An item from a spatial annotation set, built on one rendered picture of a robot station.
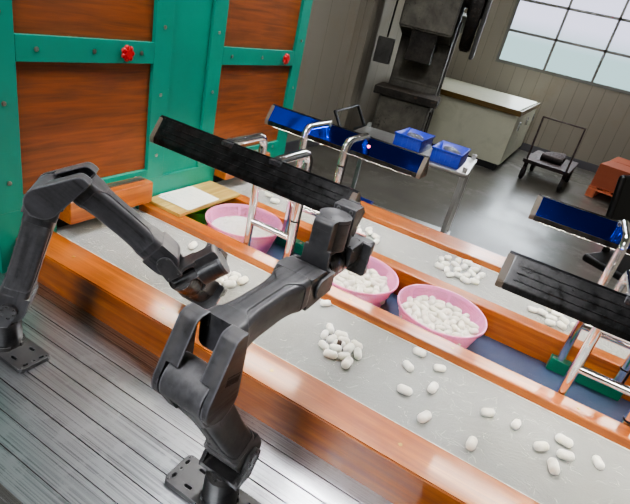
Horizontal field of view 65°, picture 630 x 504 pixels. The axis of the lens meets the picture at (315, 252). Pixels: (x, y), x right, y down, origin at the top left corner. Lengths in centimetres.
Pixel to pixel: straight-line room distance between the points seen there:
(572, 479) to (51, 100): 148
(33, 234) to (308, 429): 66
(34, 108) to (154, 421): 82
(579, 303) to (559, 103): 821
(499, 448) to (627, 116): 829
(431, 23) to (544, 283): 484
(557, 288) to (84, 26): 127
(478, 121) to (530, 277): 602
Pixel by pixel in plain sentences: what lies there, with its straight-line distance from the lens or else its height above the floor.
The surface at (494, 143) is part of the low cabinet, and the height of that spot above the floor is 34.
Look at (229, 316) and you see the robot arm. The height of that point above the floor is 111.
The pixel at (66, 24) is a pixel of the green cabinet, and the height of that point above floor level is 130.
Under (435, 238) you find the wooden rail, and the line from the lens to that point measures 198.
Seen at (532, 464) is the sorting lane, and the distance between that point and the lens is 119.
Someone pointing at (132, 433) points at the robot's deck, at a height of 67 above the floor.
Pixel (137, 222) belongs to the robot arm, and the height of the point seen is 101.
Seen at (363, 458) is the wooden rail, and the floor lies 73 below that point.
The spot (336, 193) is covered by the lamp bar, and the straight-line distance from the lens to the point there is 116.
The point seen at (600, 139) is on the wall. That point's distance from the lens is 924.
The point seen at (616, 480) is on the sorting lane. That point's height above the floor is 74.
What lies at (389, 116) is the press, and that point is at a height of 52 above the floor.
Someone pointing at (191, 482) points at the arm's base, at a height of 68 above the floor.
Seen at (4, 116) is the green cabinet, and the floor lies 109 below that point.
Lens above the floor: 147
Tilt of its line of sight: 26 degrees down
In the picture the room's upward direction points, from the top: 14 degrees clockwise
